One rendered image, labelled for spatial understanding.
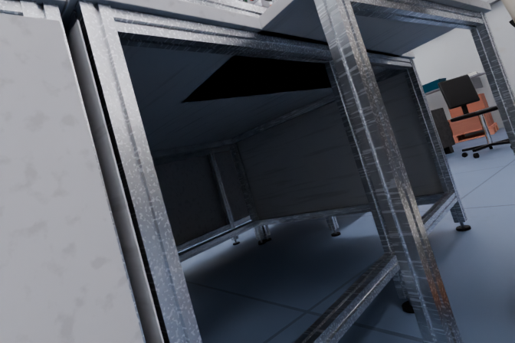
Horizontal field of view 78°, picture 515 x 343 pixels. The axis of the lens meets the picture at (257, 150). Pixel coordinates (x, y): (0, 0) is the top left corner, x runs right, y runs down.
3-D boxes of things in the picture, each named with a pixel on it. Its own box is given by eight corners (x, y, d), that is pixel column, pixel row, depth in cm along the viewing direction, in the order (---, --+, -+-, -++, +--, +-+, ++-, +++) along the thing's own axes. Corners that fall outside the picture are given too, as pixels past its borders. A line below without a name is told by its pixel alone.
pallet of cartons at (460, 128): (508, 127, 603) (495, 89, 608) (490, 135, 538) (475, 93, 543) (436, 144, 709) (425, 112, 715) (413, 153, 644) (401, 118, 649)
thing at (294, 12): (492, 10, 111) (489, 2, 112) (329, -32, 57) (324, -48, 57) (337, 86, 167) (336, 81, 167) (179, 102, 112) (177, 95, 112)
